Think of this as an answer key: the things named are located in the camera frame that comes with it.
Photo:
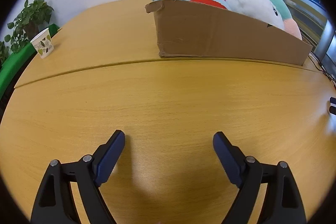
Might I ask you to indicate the leaf print paper cup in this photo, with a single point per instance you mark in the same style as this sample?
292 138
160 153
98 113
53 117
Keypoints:
43 43

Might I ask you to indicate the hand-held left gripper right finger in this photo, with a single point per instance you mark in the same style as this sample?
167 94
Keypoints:
228 158

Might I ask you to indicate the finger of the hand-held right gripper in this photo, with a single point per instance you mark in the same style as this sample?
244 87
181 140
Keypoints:
332 106

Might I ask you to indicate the green potted plant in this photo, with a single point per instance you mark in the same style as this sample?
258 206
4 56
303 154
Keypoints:
29 16

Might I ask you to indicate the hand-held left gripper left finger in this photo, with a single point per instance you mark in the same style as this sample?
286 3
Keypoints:
110 158

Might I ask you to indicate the teal and pink plush toy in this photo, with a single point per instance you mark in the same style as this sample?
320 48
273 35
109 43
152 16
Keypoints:
282 8

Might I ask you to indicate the green bench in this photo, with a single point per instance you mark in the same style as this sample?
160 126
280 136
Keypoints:
15 58

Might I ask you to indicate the cardboard box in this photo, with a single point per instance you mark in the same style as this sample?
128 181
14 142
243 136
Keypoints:
210 35

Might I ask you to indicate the white plush toy black ears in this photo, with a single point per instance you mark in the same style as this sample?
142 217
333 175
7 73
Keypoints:
252 3

